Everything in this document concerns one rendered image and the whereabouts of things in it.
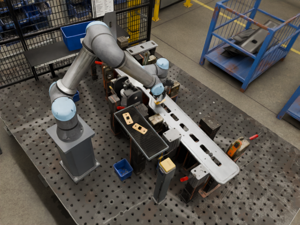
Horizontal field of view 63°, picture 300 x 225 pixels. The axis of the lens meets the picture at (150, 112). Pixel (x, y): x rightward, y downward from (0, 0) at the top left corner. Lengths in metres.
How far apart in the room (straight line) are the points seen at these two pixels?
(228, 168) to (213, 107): 0.82
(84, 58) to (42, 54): 0.96
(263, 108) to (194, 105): 1.49
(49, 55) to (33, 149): 0.76
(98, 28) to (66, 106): 0.43
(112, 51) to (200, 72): 2.67
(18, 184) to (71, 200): 1.06
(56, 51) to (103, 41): 1.10
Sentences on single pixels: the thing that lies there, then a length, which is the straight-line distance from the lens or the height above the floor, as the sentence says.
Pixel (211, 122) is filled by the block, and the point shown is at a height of 1.03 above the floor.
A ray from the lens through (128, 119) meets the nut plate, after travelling 1.45.
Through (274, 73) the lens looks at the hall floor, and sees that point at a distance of 4.21.
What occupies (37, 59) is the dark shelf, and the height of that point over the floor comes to 1.03.
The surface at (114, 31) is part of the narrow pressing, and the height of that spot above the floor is 1.16.
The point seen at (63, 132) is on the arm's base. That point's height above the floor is 1.17.
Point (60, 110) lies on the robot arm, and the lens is 1.33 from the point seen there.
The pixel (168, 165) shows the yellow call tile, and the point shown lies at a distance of 1.31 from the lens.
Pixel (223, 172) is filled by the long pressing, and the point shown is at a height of 1.00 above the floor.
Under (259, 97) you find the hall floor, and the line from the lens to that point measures 3.68.
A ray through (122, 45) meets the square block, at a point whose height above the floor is 1.02.
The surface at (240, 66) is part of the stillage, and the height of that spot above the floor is 0.16.
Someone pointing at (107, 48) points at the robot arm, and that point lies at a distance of 1.16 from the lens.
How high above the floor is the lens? 2.30
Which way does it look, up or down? 49 degrees down
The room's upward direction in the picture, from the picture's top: 6 degrees clockwise
